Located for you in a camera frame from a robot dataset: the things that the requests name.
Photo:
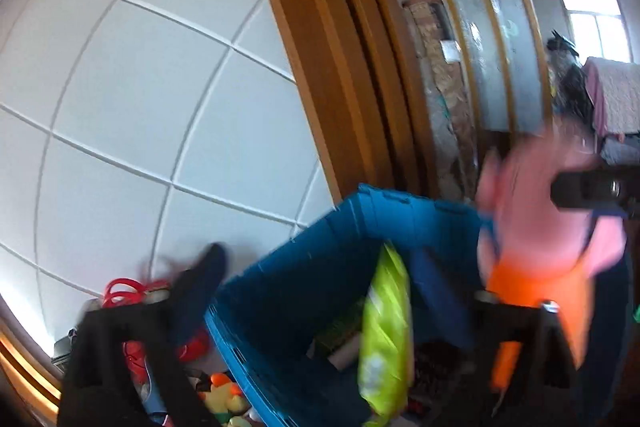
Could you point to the black gift box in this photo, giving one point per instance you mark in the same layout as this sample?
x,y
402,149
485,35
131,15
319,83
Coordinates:
x,y
64,349

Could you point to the rolled patterned carpet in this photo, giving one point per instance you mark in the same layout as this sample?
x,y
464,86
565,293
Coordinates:
x,y
440,107

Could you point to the bright window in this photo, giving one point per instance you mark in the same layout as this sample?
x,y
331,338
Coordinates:
x,y
595,32

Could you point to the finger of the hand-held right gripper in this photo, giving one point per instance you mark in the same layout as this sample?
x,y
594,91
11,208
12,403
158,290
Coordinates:
x,y
590,194

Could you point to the green and yellow plush toy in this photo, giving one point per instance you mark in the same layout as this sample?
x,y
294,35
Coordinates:
x,y
228,402

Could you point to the wooden slat glass partition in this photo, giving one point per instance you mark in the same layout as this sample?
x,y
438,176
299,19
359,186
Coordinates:
x,y
480,7

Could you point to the blue plastic crate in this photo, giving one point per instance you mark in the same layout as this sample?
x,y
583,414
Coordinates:
x,y
300,287

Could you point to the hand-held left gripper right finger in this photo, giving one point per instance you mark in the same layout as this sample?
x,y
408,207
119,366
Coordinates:
x,y
440,292

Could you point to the pink quilted cloth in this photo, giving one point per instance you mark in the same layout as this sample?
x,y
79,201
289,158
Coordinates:
x,y
620,97

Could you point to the red bear-face carry case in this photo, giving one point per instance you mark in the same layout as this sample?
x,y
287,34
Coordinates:
x,y
195,348

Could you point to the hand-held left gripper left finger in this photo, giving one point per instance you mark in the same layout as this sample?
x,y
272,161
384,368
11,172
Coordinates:
x,y
200,292

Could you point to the wooden wall frame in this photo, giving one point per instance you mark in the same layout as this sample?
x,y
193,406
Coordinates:
x,y
320,57

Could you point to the pink pig plush toy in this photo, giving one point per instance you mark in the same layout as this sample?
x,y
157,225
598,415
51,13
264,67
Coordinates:
x,y
525,217

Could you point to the yellow-green plastic packet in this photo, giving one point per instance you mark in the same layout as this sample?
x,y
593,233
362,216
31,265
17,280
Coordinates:
x,y
385,347

